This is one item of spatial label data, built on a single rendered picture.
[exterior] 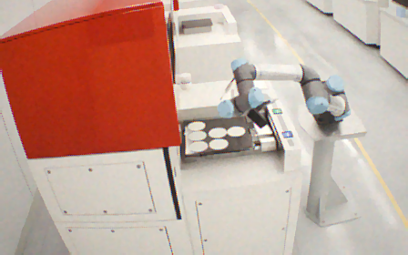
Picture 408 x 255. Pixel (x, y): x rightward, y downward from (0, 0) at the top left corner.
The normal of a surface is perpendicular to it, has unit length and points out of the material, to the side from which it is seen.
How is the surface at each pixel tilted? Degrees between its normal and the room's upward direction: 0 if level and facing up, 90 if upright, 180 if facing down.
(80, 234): 90
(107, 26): 90
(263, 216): 90
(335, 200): 90
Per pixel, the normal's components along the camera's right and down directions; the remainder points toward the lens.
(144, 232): 0.06, 0.48
